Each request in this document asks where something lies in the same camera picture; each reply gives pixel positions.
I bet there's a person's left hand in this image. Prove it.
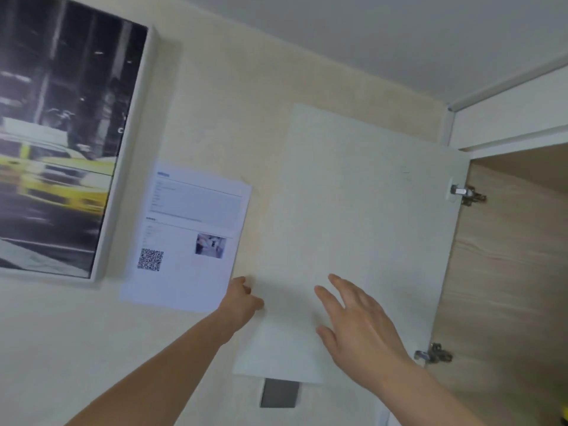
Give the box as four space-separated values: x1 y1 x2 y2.
214 275 266 343

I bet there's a person's right hand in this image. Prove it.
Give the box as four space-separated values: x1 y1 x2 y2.
314 273 417 392

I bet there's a white cabinet door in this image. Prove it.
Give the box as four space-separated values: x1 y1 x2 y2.
231 102 472 386

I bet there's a white cabinet wooden interior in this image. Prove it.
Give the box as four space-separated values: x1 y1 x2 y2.
425 51 568 426

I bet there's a person's left forearm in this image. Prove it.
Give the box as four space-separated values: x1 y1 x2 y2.
64 312 235 426

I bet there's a white paper notice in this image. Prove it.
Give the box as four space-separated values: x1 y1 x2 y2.
118 161 253 315

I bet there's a yellow taxi street picture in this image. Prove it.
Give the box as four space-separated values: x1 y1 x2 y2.
0 0 160 284

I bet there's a grey wall plate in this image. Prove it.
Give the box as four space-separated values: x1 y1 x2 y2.
259 378 301 409

